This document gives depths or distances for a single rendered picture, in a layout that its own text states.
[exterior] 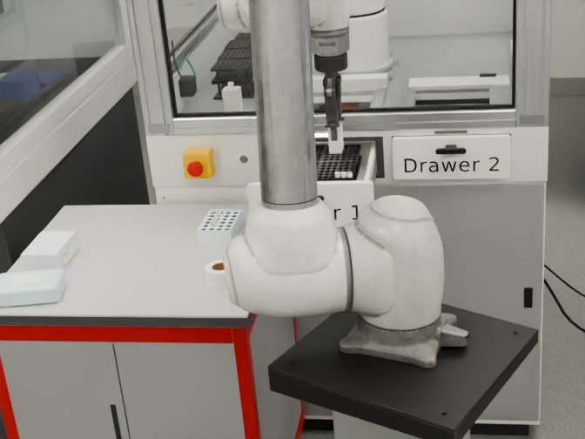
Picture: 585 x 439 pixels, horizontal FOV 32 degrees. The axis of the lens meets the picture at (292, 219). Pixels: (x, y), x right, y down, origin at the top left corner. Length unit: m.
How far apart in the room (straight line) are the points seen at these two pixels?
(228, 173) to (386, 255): 0.96
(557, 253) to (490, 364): 2.18
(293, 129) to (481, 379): 0.55
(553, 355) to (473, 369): 1.55
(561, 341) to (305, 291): 1.81
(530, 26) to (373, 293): 0.92
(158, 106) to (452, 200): 0.79
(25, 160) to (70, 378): 0.69
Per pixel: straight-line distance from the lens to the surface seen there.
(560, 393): 3.21
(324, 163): 2.49
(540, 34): 2.47
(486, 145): 2.54
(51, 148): 2.94
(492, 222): 2.64
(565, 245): 4.08
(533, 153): 2.57
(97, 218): 2.68
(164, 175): 2.70
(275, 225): 1.73
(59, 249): 2.42
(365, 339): 1.88
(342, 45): 2.26
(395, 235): 1.76
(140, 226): 2.60
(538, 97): 2.52
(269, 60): 1.69
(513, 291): 2.73
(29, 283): 2.31
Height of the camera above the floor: 1.81
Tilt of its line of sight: 24 degrees down
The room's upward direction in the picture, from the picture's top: 5 degrees counter-clockwise
